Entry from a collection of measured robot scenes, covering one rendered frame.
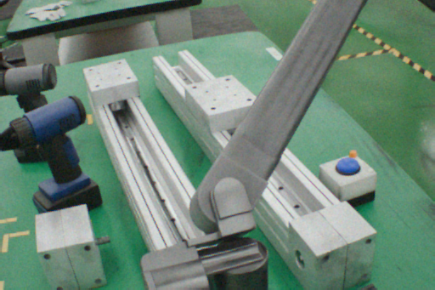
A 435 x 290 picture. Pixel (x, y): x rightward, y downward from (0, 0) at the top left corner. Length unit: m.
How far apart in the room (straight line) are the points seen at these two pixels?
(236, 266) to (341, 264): 0.27
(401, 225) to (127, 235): 0.48
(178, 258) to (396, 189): 0.59
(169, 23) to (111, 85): 1.33
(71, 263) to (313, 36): 0.48
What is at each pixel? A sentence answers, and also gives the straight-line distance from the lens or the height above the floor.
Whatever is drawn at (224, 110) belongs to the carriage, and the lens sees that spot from 1.04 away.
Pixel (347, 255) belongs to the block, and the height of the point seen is 0.85.
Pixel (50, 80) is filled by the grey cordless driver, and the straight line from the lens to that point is 1.16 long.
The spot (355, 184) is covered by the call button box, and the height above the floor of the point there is 0.83.
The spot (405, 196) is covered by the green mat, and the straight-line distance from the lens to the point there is 1.01.
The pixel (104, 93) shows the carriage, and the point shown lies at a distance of 1.23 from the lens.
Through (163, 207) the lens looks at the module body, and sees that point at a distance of 0.91.
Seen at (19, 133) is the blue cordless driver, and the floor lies 0.98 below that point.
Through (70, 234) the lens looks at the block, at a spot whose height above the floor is 0.87.
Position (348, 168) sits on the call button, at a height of 0.85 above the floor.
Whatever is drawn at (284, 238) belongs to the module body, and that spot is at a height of 0.83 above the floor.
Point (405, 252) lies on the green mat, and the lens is 0.89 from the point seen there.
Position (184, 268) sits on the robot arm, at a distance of 0.53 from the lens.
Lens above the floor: 1.36
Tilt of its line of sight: 28 degrees down
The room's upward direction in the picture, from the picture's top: 6 degrees counter-clockwise
